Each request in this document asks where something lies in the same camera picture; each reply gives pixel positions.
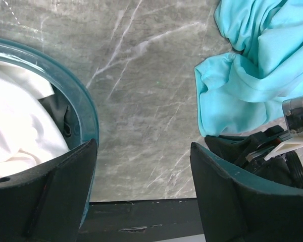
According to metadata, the black t-shirt in bin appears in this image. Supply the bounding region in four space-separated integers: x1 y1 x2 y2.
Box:
38 86 81 150

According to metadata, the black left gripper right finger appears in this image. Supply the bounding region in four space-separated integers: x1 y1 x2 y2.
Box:
190 142 303 241

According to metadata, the turquoise t-shirt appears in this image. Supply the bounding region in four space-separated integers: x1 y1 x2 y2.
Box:
194 1 303 137

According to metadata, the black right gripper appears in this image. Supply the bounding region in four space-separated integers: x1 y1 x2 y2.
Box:
205 126 303 189

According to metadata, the clear blue plastic bin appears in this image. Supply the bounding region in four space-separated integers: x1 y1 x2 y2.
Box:
0 38 99 144

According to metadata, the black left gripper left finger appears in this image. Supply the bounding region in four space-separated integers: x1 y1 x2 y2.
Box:
0 140 97 241

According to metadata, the black mounting beam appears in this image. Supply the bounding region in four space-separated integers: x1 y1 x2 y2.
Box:
77 198 205 241

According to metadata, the white t-shirt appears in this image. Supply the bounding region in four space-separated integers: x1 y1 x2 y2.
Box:
0 61 69 178

